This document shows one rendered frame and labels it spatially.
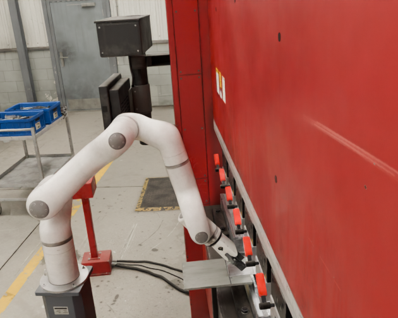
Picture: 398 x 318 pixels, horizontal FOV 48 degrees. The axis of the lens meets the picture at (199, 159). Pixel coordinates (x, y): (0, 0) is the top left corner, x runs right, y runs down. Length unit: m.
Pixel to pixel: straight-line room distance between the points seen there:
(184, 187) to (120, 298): 1.95
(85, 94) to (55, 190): 7.65
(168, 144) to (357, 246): 1.01
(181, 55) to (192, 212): 1.04
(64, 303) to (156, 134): 0.78
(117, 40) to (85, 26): 6.52
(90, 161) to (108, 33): 1.09
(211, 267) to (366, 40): 1.41
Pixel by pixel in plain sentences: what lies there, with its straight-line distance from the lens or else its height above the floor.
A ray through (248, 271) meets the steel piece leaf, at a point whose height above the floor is 1.00.
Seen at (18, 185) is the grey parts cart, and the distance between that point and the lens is 4.86.
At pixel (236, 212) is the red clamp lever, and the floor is 1.31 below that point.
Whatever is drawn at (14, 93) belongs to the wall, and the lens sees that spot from 9.87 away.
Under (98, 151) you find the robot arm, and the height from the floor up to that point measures 1.56.
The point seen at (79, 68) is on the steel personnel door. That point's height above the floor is 0.85.
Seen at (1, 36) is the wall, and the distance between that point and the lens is 9.76.
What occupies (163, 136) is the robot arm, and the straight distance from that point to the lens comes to 1.54.
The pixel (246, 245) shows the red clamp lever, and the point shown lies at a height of 1.30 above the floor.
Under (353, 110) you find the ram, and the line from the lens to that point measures 0.61.
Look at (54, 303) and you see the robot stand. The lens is 1.92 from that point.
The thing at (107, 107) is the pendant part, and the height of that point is 1.48.
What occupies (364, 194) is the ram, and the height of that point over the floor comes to 1.79.
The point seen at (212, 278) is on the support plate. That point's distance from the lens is 1.80.
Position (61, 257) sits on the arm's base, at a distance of 1.82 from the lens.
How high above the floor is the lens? 2.04
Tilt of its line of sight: 20 degrees down
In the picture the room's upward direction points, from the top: 4 degrees counter-clockwise
